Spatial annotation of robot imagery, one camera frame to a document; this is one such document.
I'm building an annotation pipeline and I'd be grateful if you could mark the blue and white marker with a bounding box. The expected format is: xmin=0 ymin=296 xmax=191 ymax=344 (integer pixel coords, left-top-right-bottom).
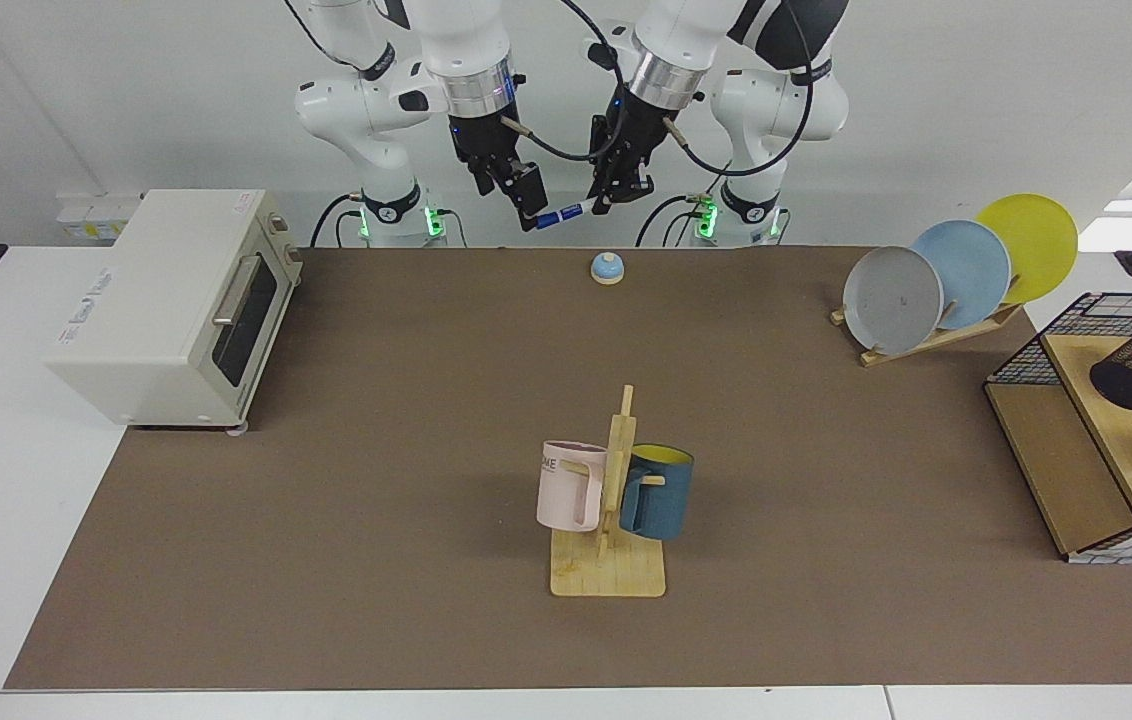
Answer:
xmin=534 ymin=200 xmax=599 ymax=230

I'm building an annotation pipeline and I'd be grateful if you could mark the grey plate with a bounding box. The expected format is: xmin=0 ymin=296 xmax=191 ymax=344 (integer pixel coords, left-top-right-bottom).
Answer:
xmin=842 ymin=246 xmax=945 ymax=356

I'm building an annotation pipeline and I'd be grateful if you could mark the pink mug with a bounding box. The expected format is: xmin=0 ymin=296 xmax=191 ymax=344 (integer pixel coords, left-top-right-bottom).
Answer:
xmin=536 ymin=440 xmax=609 ymax=533

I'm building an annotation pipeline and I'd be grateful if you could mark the teal mug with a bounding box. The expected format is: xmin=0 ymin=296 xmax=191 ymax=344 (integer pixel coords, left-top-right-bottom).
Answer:
xmin=618 ymin=444 xmax=695 ymax=542

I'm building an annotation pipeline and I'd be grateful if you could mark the wooden plate rack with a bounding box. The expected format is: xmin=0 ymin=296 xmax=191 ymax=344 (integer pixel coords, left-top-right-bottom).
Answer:
xmin=830 ymin=300 xmax=1024 ymax=368

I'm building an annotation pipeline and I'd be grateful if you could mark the light blue plate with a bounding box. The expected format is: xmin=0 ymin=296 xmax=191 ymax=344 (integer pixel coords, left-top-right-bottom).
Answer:
xmin=911 ymin=219 xmax=1012 ymax=331

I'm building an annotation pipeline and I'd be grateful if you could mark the pale toaster oven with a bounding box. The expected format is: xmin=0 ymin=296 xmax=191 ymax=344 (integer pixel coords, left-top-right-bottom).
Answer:
xmin=46 ymin=189 xmax=304 ymax=433

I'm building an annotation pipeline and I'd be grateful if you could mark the brown table cloth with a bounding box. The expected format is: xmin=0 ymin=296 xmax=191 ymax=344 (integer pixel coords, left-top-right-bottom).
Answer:
xmin=4 ymin=246 xmax=1132 ymax=691

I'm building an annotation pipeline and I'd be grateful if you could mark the wooden cup stand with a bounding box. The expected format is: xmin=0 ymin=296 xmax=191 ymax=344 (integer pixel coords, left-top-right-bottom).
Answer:
xmin=550 ymin=385 xmax=667 ymax=598

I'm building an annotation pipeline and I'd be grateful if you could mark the yellow plate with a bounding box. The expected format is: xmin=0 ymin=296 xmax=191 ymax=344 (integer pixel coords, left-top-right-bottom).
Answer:
xmin=974 ymin=193 xmax=1079 ymax=306

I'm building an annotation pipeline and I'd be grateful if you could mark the black base cable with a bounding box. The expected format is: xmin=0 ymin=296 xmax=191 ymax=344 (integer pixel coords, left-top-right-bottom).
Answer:
xmin=310 ymin=193 xmax=367 ymax=249
xmin=635 ymin=193 xmax=717 ymax=248

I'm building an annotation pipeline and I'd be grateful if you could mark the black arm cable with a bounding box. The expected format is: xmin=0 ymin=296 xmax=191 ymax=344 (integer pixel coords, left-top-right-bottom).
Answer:
xmin=663 ymin=0 xmax=817 ymax=179
xmin=498 ymin=0 xmax=627 ymax=161

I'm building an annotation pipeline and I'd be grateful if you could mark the wire basket with wooden floor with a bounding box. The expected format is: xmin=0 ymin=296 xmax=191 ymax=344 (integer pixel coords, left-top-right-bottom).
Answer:
xmin=984 ymin=292 xmax=1132 ymax=559

